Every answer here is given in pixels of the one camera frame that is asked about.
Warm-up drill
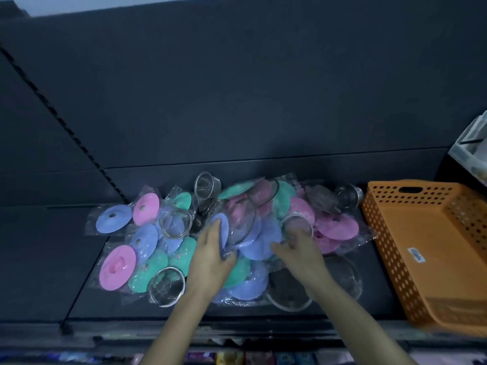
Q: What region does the person's left hand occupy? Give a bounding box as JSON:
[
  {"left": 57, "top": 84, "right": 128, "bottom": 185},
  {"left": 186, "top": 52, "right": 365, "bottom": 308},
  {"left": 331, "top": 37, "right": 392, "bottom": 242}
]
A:
[{"left": 186, "top": 218, "right": 239, "bottom": 301}]

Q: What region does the person's right hand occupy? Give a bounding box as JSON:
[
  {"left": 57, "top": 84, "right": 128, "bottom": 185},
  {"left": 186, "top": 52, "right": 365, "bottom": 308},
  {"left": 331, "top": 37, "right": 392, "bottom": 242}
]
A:
[{"left": 270, "top": 228, "right": 336, "bottom": 298}]

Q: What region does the blue stopper strainer packet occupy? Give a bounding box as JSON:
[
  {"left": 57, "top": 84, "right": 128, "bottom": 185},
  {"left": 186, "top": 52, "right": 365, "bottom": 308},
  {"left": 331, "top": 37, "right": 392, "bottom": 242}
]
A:
[{"left": 208, "top": 212, "right": 231, "bottom": 260}]

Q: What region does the clear-wrapped steel mesh strainer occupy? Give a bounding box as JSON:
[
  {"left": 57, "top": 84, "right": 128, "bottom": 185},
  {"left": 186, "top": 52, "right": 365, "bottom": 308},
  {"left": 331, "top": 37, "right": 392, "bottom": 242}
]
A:
[{"left": 281, "top": 213, "right": 314, "bottom": 242}]

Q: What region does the person's left forearm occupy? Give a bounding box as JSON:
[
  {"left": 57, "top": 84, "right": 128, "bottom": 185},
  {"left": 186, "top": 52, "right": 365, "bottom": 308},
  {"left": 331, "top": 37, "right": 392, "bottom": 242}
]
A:
[{"left": 140, "top": 287, "right": 214, "bottom": 365}]

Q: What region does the person's right forearm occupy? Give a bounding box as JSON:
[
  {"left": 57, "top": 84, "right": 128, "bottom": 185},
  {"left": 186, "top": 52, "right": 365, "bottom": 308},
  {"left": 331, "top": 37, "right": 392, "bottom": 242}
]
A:
[{"left": 306, "top": 279, "right": 420, "bottom": 365}]

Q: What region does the pile of packaged sink strainers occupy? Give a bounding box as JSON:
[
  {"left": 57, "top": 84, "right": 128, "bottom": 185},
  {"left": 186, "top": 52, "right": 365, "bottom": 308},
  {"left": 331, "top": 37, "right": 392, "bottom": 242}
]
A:
[{"left": 84, "top": 171, "right": 378, "bottom": 313}]

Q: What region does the orange perforated plastic basket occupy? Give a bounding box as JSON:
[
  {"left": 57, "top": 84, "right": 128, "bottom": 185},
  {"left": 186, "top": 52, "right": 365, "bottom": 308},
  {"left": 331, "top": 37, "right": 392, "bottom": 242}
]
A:
[{"left": 361, "top": 179, "right": 487, "bottom": 338}]

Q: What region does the black metal shelf board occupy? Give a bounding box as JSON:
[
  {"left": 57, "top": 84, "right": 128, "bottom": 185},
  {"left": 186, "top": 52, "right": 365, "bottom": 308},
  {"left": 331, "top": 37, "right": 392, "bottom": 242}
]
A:
[{"left": 0, "top": 203, "right": 409, "bottom": 337}]

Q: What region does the white plastic container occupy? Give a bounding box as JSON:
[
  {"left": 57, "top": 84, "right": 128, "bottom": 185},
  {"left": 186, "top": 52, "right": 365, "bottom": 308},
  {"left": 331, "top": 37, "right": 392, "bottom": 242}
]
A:
[{"left": 448, "top": 110, "right": 487, "bottom": 187}]

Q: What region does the black slotted shelf upright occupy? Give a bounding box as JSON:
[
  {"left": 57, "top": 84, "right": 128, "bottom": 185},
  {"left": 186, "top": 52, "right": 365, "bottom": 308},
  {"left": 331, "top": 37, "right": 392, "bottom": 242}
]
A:
[{"left": 0, "top": 45, "right": 130, "bottom": 205}]

